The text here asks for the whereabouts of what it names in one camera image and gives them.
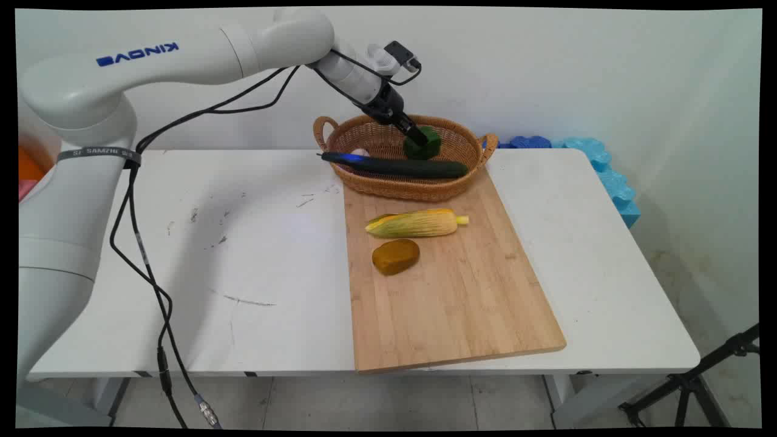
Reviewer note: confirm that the light blue foam mat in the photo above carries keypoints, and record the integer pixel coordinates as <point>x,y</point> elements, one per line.
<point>613,179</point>

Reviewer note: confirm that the black tripod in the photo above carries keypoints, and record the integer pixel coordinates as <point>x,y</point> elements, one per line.
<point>686,382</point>

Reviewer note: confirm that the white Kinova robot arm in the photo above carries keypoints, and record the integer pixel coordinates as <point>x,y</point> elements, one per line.
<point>182,57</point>

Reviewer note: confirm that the green bell pepper toy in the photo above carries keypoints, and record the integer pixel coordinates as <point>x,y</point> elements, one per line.
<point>428,147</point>

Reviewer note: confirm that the dark blue eggplant toy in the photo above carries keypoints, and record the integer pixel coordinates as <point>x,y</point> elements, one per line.
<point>346,159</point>

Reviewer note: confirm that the brown potato toy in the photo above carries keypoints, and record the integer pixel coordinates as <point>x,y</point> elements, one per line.
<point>396,257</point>

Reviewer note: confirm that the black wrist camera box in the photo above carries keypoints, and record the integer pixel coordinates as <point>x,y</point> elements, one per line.
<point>400,56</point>

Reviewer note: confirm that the bamboo cutting board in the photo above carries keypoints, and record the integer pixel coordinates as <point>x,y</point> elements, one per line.
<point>455,303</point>

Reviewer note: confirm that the yellow corn cob with husk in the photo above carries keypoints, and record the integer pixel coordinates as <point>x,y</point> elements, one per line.
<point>419,223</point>

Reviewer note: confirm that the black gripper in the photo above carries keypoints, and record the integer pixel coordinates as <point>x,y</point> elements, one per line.
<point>386,104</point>

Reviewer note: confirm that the white table leg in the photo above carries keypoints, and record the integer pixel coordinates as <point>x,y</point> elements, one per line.
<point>110,394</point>
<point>570,400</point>

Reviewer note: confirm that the small white round object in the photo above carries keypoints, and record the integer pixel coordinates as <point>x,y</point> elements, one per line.
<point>360,152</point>

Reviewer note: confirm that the dark green cucumber toy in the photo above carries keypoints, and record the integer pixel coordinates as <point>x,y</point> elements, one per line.
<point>425,169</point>

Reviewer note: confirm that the orange box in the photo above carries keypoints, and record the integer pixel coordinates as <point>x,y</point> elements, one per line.
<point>29,167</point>

